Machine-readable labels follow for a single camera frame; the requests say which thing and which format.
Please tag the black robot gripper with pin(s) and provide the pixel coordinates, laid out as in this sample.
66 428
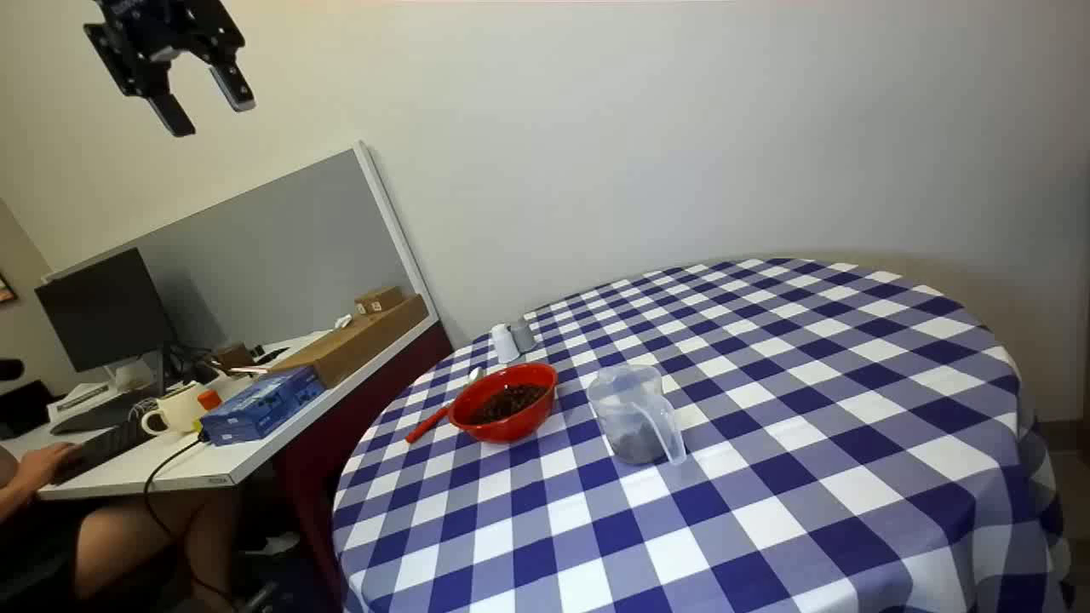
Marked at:
138 41

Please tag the red handled spoon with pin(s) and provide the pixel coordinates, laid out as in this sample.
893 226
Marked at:
440 412

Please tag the red bowl with coffee beans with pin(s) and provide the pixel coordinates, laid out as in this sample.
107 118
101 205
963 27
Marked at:
510 404

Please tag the clear plastic measuring jug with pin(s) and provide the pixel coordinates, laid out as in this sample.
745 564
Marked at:
635 416

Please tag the person's hand at keyboard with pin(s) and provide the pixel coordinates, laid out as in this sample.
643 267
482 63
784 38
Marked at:
39 463

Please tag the grey desk partition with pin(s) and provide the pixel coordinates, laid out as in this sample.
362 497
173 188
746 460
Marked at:
278 261

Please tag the black computer monitor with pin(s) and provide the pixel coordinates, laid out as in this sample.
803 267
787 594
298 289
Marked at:
107 312

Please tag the long cardboard box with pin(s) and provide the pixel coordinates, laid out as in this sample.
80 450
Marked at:
376 321

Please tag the white mug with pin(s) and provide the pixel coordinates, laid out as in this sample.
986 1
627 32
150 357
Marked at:
174 412

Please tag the blue box on desk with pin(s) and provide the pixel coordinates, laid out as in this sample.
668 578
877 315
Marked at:
262 408

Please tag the black keyboard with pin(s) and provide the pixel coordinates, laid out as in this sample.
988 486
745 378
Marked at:
101 450

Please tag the small white bottle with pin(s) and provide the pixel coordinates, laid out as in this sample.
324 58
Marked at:
503 344

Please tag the small dark object on table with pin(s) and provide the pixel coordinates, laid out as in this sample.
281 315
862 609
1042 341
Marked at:
521 338

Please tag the blue white checkered tablecloth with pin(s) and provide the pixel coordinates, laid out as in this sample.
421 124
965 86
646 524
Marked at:
857 444

